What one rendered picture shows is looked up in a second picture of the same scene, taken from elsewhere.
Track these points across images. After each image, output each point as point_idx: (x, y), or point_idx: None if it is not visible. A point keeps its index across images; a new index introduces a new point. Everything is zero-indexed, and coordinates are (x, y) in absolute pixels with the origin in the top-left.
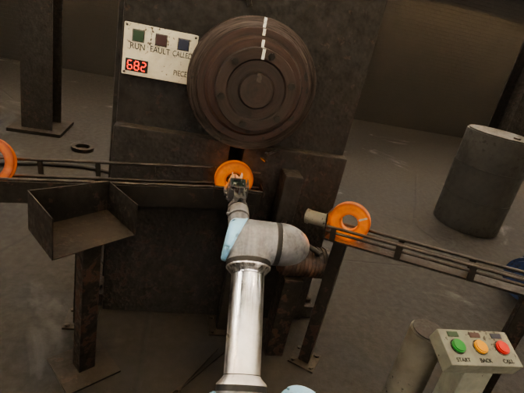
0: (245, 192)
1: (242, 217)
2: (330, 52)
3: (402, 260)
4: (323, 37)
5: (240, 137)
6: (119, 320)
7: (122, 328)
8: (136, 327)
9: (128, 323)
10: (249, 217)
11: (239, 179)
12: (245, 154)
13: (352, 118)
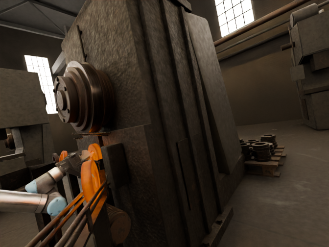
0: (69, 161)
1: (40, 176)
2: (116, 59)
3: (54, 245)
4: (110, 53)
5: (79, 129)
6: (92, 239)
7: (87, 244)
8: (92, 246)
9: (92, 242)
10: (53, 176)
11: (72, 153)
12: (103, 139)
13: (143, 91)
